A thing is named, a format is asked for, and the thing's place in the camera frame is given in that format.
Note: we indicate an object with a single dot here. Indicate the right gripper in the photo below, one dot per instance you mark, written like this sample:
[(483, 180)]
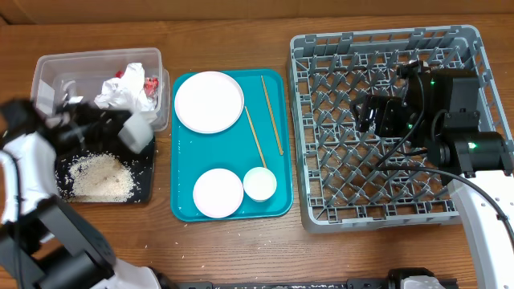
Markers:
[(384, 105)]

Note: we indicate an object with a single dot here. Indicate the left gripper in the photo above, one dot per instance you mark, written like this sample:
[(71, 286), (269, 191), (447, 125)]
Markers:
[(106, 128)]

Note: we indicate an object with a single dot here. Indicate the white rice pile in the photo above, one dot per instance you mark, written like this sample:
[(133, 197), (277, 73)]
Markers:
[(96, 177)]

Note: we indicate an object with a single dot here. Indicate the grey bowl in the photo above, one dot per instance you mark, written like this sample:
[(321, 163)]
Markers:
[(136, 133)]

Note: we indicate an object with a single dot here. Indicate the white napkin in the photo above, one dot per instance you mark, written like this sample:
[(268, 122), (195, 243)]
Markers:
[(127, 93)]

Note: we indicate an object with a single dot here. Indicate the large white plate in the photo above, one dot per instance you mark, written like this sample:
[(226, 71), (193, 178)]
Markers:
[(209, 102)]

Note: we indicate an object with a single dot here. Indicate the wooden chopstick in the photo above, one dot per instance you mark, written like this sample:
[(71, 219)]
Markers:
[(255, 137), (278, 142)]

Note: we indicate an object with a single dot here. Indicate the small white cup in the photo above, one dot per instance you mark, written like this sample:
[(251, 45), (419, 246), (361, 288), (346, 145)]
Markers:
[(259, 184)]

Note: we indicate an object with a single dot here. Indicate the small pink plate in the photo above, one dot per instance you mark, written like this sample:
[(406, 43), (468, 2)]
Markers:
[(218, 193)]

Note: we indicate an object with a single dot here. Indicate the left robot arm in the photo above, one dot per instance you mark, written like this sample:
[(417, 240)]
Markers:
[(45, 243)]

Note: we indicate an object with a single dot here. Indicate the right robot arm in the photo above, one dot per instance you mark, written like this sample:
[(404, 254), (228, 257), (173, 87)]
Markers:
[(439, 112)]

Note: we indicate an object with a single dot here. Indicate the clear plastic waste bin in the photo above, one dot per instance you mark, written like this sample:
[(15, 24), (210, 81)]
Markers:
[(83, 73)]

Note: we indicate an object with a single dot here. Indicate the black food waste tray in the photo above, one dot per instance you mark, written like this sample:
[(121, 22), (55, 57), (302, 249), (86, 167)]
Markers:
[(142, 165)]

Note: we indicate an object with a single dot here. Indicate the grey dishwasher rack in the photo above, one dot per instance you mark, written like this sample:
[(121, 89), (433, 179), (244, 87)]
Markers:
[(351, 180)]

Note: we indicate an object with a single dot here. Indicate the teal serving tray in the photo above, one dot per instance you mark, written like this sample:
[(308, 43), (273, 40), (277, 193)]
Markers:
[(234, 149)]

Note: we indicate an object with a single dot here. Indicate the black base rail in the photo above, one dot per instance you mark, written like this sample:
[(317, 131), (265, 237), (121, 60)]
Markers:
[(410, 277)]

